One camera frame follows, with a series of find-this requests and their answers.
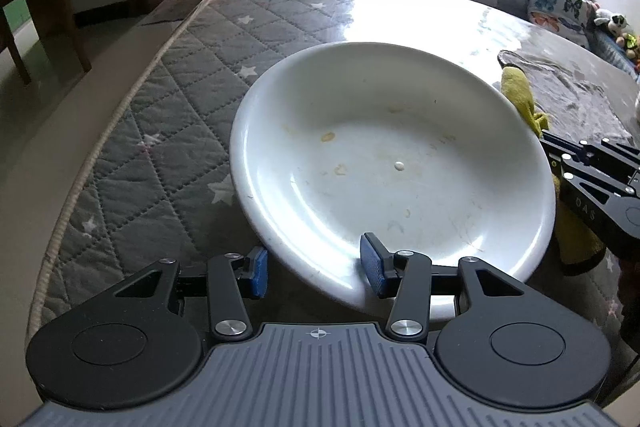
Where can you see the panda plush toy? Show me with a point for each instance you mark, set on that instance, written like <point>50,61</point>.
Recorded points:
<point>613,23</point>

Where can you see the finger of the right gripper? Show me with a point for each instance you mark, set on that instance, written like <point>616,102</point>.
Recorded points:
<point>610,165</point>
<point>608,207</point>

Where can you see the yellow microfibre cloth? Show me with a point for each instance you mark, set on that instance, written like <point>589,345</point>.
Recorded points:
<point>576,248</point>

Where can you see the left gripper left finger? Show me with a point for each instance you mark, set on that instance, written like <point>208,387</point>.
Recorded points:
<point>222,285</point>

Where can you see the yellow plush toy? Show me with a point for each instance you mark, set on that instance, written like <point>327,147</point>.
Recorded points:
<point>629,44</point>

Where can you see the small butterfly cushion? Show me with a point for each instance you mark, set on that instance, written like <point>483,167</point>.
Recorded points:
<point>569,19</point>

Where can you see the large white bowl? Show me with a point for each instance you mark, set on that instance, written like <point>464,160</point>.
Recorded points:
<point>353,137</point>

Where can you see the small cream bowl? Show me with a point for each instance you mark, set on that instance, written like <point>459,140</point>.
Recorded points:
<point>637,108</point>

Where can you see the dark door mat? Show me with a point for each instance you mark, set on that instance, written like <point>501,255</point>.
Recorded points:
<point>170,11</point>

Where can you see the grey towel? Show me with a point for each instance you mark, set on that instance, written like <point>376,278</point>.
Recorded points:
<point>577,108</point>

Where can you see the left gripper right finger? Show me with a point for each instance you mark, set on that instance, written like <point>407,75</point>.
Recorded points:
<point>493,298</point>

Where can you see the grey quilted table cover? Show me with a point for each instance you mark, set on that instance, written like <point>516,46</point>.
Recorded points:
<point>157,181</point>

